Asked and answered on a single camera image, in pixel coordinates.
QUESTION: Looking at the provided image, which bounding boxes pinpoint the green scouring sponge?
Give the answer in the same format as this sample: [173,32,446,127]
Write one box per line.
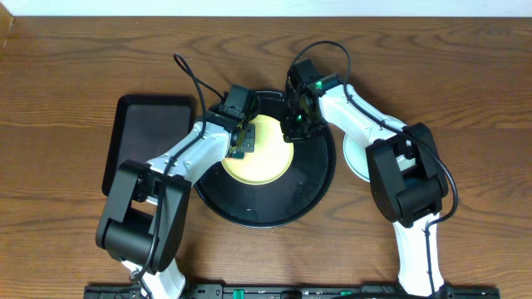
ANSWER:
[230,151,244,159]

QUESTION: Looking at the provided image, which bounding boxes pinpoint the yellow plate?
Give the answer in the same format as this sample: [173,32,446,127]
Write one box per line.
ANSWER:
[222,115,294,185]

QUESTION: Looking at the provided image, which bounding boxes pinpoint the light blue plate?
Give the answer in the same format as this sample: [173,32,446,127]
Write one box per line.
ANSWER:
[342,127,394,183]

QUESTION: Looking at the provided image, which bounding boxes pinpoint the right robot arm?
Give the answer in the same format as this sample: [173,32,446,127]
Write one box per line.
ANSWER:
[281,76,456,297]

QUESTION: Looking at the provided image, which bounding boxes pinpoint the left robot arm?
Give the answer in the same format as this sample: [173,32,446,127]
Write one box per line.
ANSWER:
[96,121,255,298]

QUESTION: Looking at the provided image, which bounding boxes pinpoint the round black tray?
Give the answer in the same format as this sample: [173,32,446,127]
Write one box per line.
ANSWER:
[195,91,336,228]

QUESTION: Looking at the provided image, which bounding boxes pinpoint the black rectangular tray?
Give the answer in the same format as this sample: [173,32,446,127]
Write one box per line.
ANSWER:
[101,94,195,195]

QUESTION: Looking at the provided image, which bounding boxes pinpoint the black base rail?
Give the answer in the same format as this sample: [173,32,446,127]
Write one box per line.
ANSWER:
[83,284,501,299]

